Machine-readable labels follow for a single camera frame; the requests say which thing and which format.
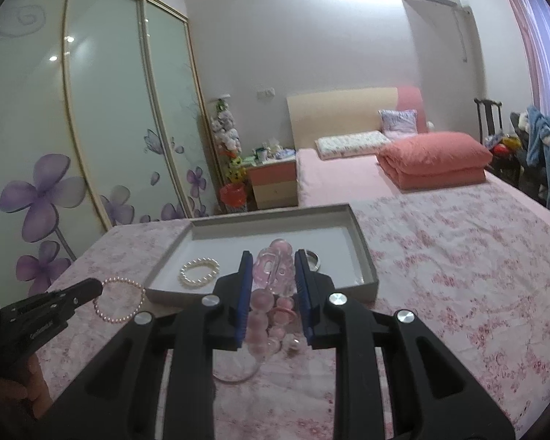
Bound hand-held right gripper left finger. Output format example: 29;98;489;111
37;250;256;440

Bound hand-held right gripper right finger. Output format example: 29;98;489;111
294;248;522;440

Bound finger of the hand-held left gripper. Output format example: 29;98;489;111
9;278;104;318

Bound pink crystal bead bracelet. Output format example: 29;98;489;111
250;238;311;360

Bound wide silver bangle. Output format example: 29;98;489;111
302;248;325;272

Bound white pearl bracelet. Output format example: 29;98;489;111
180;258;221;287

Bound pink pearl bracelet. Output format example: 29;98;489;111
93;277;146;325

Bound grey shallow tray box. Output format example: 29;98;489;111
145;203;379;304

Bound thin silver bangle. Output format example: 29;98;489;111
213;360;260;384

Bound person's left hand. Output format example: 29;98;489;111
0;354;44;422

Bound red trash bin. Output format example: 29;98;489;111
219;182;249;214

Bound pink and beige nightstand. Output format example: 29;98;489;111
246;153;300;210

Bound bed with pink sheet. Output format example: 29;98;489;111
296;144;550;239

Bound clutter of small nightstand articles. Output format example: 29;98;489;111
251;139;297;166

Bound column of plush toys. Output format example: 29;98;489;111
211;95;248;185

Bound floral white pillow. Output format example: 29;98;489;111
315;131;390;161

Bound sliding wardrobe with purple flowers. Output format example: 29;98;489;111
0;0;212;296

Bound beige and pink headboard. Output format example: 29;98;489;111
286;85;428;150

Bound folded salmon pink quilt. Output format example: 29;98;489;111
377;131;494;190

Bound small purple cushion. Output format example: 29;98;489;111
378;109;418;138

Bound colourful toys on chair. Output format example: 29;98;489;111
485;134;527;157

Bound dark wooden chair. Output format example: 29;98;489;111
474;98;522;186

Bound air conditioner pipe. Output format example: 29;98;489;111
457;6;470;63

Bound pink curtain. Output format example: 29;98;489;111
489;0;550;125

